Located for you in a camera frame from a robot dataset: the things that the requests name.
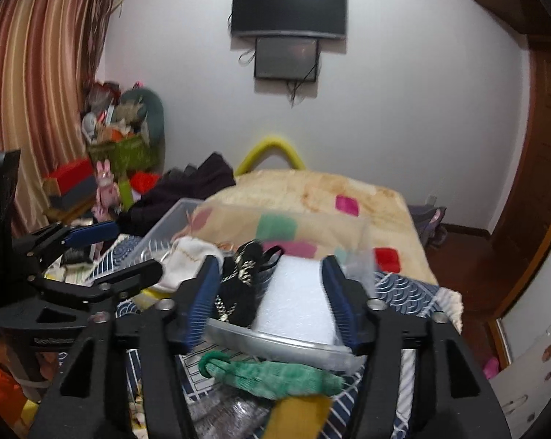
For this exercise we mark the white cloth pouch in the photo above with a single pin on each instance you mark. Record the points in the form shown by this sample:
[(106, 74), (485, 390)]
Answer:
[(184, 260)]

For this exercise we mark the silver bubble wrap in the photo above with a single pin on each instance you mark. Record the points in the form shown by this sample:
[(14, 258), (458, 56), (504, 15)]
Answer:
[(229, 416)]

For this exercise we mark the teal cushion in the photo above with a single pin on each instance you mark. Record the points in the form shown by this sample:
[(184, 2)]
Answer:
[(154, 109)]

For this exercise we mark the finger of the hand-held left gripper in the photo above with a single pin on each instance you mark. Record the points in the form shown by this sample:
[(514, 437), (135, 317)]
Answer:
[(92, 233), (119, 279)]

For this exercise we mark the beige patchwork blanket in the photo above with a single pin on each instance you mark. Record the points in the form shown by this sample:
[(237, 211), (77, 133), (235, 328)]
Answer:
[(302, 201)]

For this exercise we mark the striped brown curtain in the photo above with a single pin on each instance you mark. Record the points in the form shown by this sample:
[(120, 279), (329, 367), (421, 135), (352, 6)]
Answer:
[(37, 77)]

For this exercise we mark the grey backpack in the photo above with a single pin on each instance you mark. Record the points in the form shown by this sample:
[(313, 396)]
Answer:
[(428, 224)]

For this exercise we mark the green knitted glove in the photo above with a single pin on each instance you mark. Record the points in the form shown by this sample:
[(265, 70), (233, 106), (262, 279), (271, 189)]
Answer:
[(275, 375)]

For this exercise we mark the white fuzzy towel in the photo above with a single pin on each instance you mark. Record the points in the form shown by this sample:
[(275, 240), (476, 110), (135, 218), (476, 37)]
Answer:
[(450, 306)]

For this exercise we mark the red box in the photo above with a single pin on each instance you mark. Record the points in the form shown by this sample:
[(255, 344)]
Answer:
[(71, 174)]

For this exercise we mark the yellow foam arch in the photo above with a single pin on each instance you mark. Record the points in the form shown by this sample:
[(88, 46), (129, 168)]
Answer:
[(270, 142)]

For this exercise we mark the white foam block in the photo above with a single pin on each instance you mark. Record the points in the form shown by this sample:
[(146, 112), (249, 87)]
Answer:
[(298, 302)]

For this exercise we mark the wooden door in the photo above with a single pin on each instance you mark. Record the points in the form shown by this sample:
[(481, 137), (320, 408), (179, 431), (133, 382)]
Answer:
[(538, 169)]

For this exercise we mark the clear plastic storage bin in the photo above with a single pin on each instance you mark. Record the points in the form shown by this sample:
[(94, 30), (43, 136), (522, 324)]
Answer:
[(165, 226)]

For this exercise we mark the green storage box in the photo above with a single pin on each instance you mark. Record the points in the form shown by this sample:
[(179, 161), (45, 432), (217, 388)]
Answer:
[(124, 155)]

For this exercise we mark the dark purple clothes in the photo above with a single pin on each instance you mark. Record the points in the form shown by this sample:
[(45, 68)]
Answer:
[(184, 192)]

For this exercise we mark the dried branches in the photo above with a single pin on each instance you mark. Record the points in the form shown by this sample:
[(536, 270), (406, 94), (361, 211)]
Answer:
[(105, 13)]

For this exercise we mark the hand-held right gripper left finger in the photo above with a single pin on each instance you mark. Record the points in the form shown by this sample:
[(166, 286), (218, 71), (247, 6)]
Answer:
[(201, 304)]

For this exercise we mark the pink bunny plush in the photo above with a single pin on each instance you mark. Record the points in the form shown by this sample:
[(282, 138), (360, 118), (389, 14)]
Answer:
[(106, 190)]

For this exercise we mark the black wall television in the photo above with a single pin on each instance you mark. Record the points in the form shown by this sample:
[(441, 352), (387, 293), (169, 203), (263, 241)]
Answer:
[(288, 8)]

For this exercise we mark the small black wall monitor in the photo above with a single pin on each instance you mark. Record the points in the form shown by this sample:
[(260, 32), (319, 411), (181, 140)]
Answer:
[(286, 57)]

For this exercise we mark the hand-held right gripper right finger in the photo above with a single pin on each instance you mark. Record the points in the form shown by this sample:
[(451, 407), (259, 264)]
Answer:
[(344, 304)]

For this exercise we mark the black patterned knit cloth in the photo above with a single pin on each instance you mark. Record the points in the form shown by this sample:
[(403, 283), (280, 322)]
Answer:
[(243, 283)]

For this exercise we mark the navy wave-pattern cloth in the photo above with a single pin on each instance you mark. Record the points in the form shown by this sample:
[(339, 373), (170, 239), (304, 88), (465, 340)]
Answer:
[(403, 292)]

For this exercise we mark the yellow cloth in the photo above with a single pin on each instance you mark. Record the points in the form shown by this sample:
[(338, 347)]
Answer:
[(298, 416)]

